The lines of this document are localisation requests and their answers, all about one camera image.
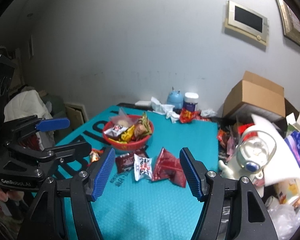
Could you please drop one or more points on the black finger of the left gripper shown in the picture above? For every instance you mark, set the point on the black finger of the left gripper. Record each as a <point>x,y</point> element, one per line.
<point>70,152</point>

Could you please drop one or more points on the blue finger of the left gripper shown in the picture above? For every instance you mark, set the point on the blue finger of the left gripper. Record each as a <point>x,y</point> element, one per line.
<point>53,124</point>

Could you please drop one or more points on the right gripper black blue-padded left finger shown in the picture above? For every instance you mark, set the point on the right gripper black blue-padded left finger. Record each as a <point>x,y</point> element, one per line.
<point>46,216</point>

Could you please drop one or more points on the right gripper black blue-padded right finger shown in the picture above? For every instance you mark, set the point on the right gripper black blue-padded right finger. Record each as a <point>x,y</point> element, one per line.
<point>248,219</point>

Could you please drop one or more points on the dark brown chocolate packet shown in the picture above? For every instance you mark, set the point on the dark brown chocolate packet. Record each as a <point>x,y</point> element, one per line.
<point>125,162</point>

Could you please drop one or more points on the white peanut snack packet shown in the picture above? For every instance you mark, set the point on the white peanut snack packet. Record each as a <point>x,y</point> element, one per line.
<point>142,168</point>

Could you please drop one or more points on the silver white snack packet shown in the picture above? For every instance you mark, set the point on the silver white snack packet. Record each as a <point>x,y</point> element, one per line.
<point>115,131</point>

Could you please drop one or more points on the yellow snack packet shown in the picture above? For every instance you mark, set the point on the yellow snack packet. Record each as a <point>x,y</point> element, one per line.
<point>128,134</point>

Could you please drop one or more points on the gold red snack bag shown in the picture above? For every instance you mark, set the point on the gold red snack bag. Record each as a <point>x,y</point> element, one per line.
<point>142,127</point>

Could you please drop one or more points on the person's left hand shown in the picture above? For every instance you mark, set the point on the person's left hand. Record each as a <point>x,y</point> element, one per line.
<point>13,195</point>

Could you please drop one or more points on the white cloth pile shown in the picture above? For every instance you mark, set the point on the white cloth pile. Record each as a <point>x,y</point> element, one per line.
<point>25,104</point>

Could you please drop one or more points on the small red orange snack packet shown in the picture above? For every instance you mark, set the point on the small red orange snack packet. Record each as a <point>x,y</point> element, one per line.
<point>95,155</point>

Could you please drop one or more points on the white plush toy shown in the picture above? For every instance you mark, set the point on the white plush toy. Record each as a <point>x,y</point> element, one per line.
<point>232,170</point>

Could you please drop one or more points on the teal foam mat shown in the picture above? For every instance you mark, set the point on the teal foam mat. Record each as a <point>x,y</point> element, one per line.
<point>130,209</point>

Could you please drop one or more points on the red plastic basket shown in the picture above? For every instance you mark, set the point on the red plastic basket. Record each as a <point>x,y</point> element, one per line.
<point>123,146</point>

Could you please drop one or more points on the clear plastic bag with pastry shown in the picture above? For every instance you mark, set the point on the clear plastic bag with pastry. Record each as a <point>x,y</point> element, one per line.
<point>122,119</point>

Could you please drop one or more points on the large dark red snack bag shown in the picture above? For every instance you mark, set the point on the large dark red snack bag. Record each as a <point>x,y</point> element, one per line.
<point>167,166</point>

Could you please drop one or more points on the white flat device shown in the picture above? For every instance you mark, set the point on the white flat device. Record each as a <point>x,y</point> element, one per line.
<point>142,103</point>

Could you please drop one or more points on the small white crumpled wrapper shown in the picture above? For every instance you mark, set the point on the small white crumpled wrapper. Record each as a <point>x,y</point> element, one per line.
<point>208,113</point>

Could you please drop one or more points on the crumpled white tissue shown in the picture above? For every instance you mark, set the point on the crumpled white tissue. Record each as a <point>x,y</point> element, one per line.
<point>164,109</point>

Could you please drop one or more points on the red yellow crumpled wrapper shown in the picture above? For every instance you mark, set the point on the red yellow crumpled wrapper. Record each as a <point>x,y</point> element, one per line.
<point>187,116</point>

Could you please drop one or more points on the white-lidded dark jar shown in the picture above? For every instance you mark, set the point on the white-lidded dark jar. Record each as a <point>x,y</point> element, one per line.
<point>190,101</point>

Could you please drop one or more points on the brown cardboard box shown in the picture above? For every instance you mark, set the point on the brown cardboard box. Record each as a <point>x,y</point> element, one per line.
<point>257,95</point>

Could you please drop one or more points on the blue round humidifier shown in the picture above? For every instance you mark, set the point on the blue round humidifier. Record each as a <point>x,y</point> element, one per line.
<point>175,98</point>

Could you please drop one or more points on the wall intercom panel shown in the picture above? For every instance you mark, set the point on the wall intercom panel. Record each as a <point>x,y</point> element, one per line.
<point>245,22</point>

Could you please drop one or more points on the framed picture on wall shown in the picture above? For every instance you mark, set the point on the framed picture on wall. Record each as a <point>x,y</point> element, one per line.
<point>290,22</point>

